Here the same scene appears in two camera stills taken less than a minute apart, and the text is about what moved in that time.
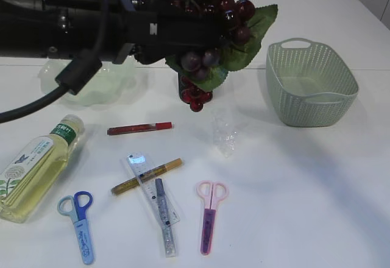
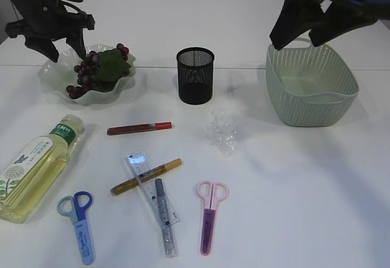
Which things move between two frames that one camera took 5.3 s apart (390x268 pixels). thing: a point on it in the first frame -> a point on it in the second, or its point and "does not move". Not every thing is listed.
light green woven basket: [309, 85] does not move
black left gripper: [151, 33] -> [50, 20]
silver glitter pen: [165, 221] does not move
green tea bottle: [29, 178] does not move
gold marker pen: [170, 165] does not move
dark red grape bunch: [200, 70] -> [100, 71]
